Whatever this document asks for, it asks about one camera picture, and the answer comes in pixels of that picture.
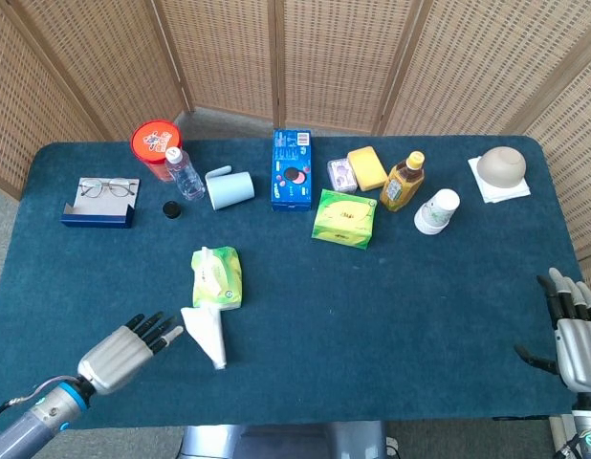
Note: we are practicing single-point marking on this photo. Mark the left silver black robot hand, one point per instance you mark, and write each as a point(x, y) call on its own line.
point(116, 356)

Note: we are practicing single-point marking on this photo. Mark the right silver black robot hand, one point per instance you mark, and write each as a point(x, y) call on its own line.
point(580, 349)

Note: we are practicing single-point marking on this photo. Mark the white tissue sheet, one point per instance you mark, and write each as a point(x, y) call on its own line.
point(207, 332)

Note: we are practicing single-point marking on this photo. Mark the green soft tissue pack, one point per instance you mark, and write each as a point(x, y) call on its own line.
point(219, 277)

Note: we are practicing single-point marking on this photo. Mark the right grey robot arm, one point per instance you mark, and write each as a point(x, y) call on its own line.
point(589, 425)

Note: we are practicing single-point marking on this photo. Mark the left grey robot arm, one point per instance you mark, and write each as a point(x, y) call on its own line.
point(42, 418)

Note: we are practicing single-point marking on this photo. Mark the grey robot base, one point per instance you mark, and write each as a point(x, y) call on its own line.
point(281, 440)

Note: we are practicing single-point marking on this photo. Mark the blue glasses case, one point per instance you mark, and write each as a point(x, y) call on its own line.
point(102, 210)

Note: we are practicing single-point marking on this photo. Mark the blue Oreo cookie box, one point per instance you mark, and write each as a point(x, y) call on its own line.
point(291, 169)

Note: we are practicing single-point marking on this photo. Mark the green yellow box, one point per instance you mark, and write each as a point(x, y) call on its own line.
point(344, 219)

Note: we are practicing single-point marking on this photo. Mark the black bottle cap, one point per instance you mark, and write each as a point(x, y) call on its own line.
point(171, 209)

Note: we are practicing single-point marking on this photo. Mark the white paper napkin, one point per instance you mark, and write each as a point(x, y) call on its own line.
point(487, 193)

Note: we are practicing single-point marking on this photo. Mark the woven bamboo screen panel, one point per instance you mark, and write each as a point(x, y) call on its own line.
point(224, 48)
point(477, 57)
point(109, 57)
point(343, 57)
point(18, 95)
point(577, 167)

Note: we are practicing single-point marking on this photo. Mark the clear plastic water bottle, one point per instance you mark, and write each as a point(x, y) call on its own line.
point(185, 177)

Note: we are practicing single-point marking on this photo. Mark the white printed paper cup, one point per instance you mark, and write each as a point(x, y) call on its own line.
point(436, 212)

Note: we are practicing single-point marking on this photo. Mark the beige ceramic bowl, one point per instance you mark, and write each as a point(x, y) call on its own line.
point(501, 167)

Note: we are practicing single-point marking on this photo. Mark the light blue mug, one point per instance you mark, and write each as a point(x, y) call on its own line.
point(231, 191)

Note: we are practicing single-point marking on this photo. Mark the red jar with orange lid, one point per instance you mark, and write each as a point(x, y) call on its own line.
point(154, 141)

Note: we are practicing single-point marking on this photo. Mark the blue felt table cloth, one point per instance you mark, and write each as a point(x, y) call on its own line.
point(348, 311)

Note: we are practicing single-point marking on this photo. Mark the tea bottle with yellow cap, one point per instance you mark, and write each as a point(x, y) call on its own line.
point(400, 184)

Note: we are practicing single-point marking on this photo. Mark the yellow sponge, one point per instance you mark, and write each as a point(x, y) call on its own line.
point(367, 168)

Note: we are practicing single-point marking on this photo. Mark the small purple clear pack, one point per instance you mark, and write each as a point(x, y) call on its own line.
point(341, 174)

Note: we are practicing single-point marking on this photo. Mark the thin metal frame glasses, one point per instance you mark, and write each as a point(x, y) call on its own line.
point(108, 187)

